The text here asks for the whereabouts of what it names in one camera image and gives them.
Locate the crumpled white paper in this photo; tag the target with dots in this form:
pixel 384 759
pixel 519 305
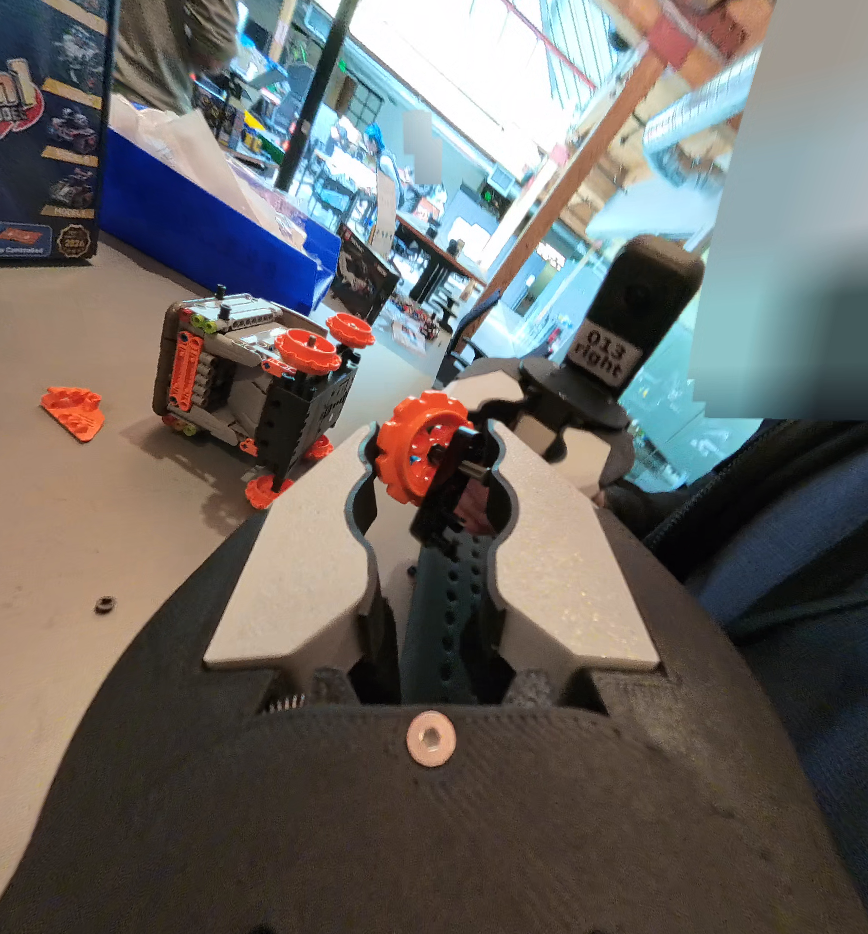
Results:
pixel 186 146

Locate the blue robot kit box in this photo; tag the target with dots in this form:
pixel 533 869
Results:
pixel 33 132

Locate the black car kit box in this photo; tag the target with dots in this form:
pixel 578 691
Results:
pixel 361 278

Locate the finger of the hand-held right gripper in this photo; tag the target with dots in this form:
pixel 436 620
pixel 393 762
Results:
pixel 587 460
pixel 485 387

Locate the orange panel piece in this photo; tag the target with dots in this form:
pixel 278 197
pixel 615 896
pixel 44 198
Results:
pixel 72 412

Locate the building kit robot model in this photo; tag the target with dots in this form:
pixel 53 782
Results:
pixel 244 380

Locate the person's right forearm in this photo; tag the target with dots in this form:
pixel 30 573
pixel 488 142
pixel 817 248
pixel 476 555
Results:
pixel 668 496

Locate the small black bushing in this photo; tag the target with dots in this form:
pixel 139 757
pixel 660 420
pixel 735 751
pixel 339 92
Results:
pixel 106 601

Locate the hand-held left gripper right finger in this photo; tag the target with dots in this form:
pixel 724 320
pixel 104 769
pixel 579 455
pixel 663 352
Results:
pixel 580 584

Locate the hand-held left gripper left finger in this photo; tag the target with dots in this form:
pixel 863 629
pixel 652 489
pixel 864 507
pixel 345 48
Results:
pixel 288 584

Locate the black office chair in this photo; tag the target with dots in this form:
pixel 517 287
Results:
pixel 471 333

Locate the black support pole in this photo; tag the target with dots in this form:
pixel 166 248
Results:
pixel 317 88

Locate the small orange gear wheel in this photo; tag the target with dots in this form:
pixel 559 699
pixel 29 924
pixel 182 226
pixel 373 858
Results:
pixel 423 445

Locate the person's blue sweater torso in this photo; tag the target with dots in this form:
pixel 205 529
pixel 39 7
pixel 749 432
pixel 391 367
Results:
pixel 828 628

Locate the wooden support column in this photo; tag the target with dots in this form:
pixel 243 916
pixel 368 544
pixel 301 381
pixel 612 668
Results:
pixel 566 175

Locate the black perforated beam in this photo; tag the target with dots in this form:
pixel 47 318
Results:
pixel 449 584

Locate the blue storage bin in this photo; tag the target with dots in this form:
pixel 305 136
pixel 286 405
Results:
pixel 215 219

